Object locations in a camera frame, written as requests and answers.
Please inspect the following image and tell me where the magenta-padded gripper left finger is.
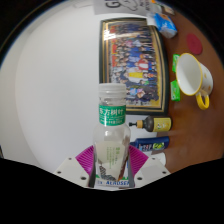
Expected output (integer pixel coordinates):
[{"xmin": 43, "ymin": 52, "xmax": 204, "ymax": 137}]
[{"xmin": 53, "ymin": 145, "xmax": 98, "ymax": 188}]

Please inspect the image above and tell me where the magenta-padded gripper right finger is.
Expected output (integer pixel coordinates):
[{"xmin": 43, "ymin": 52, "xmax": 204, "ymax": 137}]
[{"xmin": 128, "ymin": 144, "xmax": 171, "ymax": 188}]

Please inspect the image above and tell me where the clear green-labelled drink bottle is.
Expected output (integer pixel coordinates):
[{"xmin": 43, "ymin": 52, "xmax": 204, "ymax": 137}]
[{"xmin": 92, "ymin": 83, "xmax": 132, "ymax": 183}]

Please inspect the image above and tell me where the dark blue pump bottle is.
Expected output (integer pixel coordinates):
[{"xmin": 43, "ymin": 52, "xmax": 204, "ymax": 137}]
[{"xmin": 129, "ymin": 135, "xmax": 170, "ymax": 152}]

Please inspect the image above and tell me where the dark amber pump bottle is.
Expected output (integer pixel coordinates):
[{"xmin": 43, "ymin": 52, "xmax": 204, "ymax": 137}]
[{"xmin": 129, "ymin": 115, "xmax": 173, "ymax": 133}]

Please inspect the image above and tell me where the small green packet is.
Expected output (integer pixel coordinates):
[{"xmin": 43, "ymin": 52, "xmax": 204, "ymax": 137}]
[
  {"xmin": 170, "ymin": 79, "xmax": 181, "ymax": 102},
  {"xmin": 171, "ymin": 53, "xmax": 181, "ymax": 74}
]

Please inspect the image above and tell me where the cream mug with yellow rim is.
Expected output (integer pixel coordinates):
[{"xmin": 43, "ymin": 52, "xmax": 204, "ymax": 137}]
[{"xmin": 175, "ymin": 52, "xmax": 214, "ymax": 111}]

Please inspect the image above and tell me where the framed group picture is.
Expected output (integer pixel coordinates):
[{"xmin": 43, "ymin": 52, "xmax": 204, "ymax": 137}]
[{"xmin": 98, "ymin": 17, "xmax": 170, "ymax": 116}]

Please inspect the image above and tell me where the flat round red coaster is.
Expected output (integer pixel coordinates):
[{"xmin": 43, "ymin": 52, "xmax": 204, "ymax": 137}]
[{"xmin": 186, "ymin": 32, "xmax": 204, "ymax": 56}]

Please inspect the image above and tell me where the blue tissue pack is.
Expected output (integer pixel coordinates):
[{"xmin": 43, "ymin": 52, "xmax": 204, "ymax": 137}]
[{"xmin": 148, "ymin": 12, "xmax": 178, "ymax": 39}]

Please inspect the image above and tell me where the white paper gift bag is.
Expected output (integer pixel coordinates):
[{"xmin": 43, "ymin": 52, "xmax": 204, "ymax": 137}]
[{"xmin": 93, "ymin": 0, "xmax": 151, "ymax": 15}]

